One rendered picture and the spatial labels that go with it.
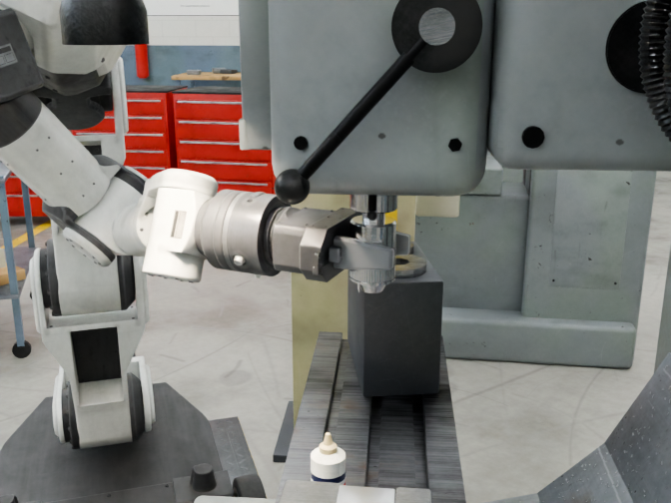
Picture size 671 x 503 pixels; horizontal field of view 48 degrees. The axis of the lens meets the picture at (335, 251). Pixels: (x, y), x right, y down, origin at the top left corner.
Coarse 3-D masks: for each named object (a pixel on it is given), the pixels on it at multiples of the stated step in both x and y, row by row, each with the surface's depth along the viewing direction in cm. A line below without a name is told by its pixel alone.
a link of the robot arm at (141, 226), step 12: (156, 180) 87; (168, 180) 84; (180, 180) 83; (192, 180) 83; (204, 180) 84; (144, 192) 91; (156, 192) 89; (204, 192) 84; (216, 192) 86; (144, 204) 91; (144, 216) 92; (132, 228) 93; (144, 228) 92; (144, 240) 92
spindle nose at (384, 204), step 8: (352, 200) 75; (360, 200) 74; (376, 200) 74; (384, 200) 74; (392, 200) 74; (352, 208) 75; (360, 208) 74; (376, 208) 74; (384, 208) 74; (392, 208) 75
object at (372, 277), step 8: (352, 232) 76; (360, 240) 75; (368, 240) 75; (376, 240) 75; (384, 240) 75; (392, 240) 76; (392, 248) 76; (352, 272) 77; (360, 272) 76; (368, 272) 76; (376, 272) 76; (384, 272) 76; (392, 272) 77; (352, 280) 77; (360, 280) 76; (368, 280) 76; (376, 280) 76; (384, 280) 76; (392, 280) 77
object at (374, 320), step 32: (416, 256) 120; (352, 288) 127; (384, 288) 112; (416, 288) 113; (352, 320) 128; (384, 320) 114; (416, 320) 114; (352, 352) 130; (384, 352) 115; (416, 352) 116; (384, 384) 117; (416, 384) 118
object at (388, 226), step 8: (360, 216) 78; (352, 224) 76; (360, 224) 75; (368, 224) 75; (376, 224) 75; (384, 224) 75; (392, 224) 75; (360, 232) 75; (368, 232) 75; (376, 232) 74; (384, 232) 75; (392, 232) 75
